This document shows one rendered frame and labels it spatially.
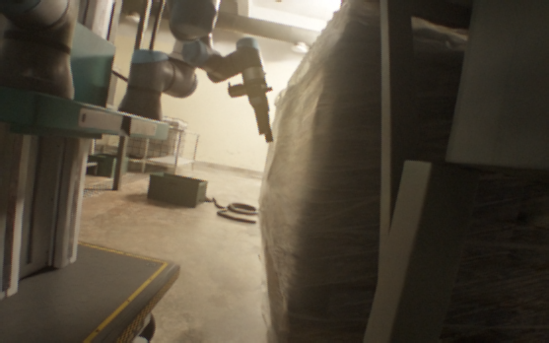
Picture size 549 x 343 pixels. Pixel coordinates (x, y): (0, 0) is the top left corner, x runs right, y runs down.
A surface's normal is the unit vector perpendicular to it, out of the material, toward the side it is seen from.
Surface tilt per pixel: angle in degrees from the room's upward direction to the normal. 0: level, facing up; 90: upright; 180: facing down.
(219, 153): 90
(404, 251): 90
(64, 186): 90
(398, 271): 90
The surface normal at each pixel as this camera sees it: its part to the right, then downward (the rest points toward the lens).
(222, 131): 0.05, 0.09
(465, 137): -0.98, -0.18
